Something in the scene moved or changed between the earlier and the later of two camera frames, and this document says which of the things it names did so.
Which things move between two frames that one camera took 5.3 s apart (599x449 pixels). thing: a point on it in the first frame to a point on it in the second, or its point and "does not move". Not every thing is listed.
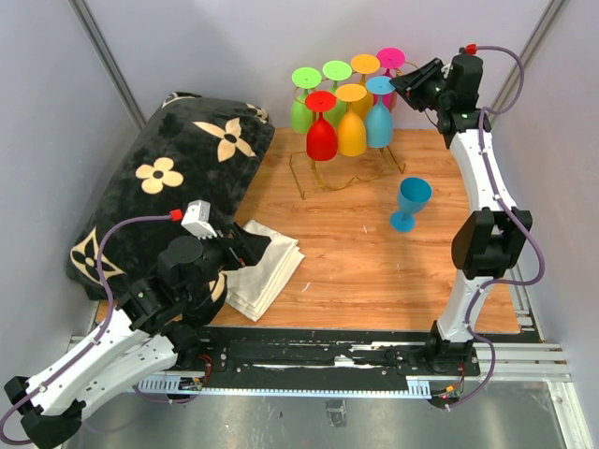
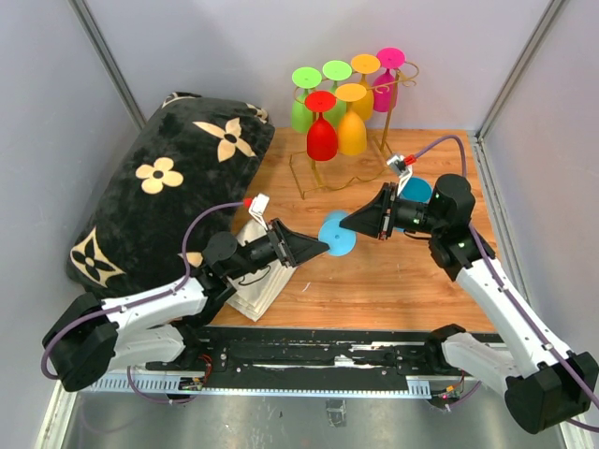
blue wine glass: (413, 195) does not move
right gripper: (412, 83) to (372, 219)
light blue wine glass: (379, 121) to (339, 239)
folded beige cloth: (252, 290) does not move
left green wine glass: (304, 78) does not move
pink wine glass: (389, 58) does not move
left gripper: (233, 248) to (297, 248)
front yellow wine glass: (351, 132) does not move
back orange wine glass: (364, 65) does not move
